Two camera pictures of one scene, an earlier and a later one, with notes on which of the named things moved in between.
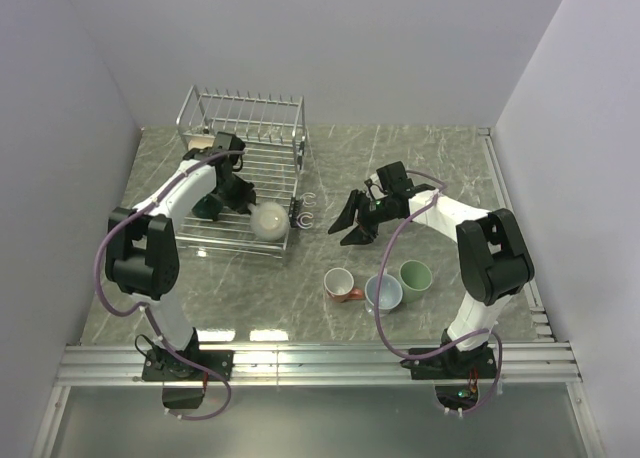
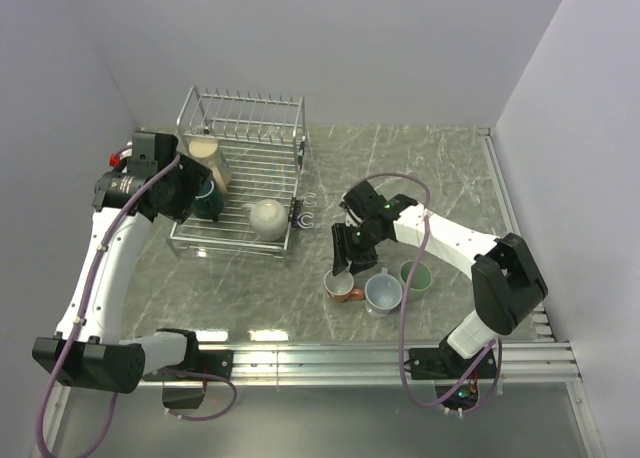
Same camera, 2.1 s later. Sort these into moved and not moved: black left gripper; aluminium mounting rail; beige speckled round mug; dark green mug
Moved: black left gripper
Not moved: beige speckled round mug; dark green mug; aluminium mounting rail
